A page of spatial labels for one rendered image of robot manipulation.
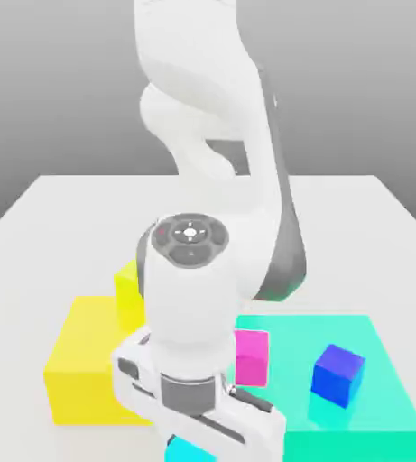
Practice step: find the small yellow cube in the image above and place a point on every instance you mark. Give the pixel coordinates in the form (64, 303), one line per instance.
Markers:
(130, 299)

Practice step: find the small magenta cube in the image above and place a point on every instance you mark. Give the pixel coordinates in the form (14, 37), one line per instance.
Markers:
(251, 361)

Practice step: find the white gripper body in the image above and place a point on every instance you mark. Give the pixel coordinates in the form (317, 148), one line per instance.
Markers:
(254, 449)

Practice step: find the large turquoise box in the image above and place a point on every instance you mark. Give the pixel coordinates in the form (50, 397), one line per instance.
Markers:
(337, 436)

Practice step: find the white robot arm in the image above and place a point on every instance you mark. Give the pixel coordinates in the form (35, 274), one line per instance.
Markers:
(189, 306)

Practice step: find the small blue cube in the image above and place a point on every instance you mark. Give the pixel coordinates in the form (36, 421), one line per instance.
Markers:
(334, 379)

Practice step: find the large yellow box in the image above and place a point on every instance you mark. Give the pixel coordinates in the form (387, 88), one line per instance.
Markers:
(85, 361)

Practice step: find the small cyan cube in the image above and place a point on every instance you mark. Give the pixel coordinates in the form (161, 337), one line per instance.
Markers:
(187, 454)

